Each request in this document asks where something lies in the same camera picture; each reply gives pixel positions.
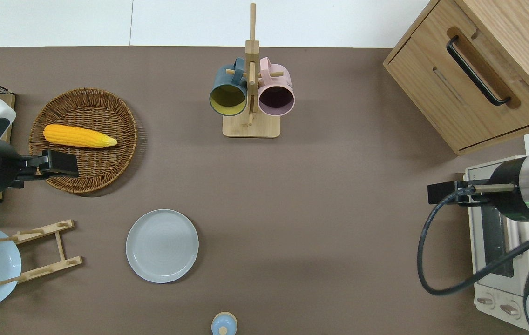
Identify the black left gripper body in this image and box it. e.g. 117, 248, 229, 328
13, 150, 79, 180

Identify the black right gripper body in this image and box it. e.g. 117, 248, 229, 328
427, 179, 491, 206

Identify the gray round plate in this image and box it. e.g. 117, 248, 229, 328
126, 209, 199, 284

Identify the wooden plate rack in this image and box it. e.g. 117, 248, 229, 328
0, 220, 83, 286

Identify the yellow corn cob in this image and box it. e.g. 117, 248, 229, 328
43, 124, 118, 149

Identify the brown wicker basket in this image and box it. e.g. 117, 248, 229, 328
29, 87, 138, 194

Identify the wooden cabinet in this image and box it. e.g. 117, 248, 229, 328
383, 0, 529, 156

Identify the white toaster oven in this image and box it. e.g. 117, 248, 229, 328
464, 156, 529, 332

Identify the dark blue mug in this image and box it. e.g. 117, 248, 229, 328
209, 57, 248, 117

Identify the wooden mug rack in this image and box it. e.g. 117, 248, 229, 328
223, 4, 281, 138

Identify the pink mug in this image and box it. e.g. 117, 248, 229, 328
258, 57, 296, 117

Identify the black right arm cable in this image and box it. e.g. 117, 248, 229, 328
417, 185, 529, 296

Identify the black cabinet handle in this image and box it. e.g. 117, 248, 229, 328
446, 36, 512, 107

